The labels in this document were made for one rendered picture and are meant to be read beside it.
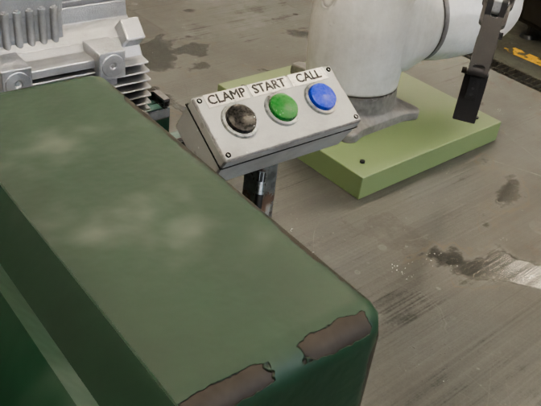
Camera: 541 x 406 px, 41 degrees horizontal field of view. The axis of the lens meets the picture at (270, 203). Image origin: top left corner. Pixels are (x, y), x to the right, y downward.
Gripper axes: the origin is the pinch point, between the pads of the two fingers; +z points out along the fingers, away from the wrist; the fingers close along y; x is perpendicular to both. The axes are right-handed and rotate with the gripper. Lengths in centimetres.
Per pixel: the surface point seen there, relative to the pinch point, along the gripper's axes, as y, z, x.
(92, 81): -87, -34, 7
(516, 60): 280, 93, -16
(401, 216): -10.1, 16.4, 4.6
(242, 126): -43.5, -9.9, 18.4
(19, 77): -46, -10, 40
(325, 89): -33.6, -10.8, 13.6
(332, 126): -35.8, -8.2, 11.9
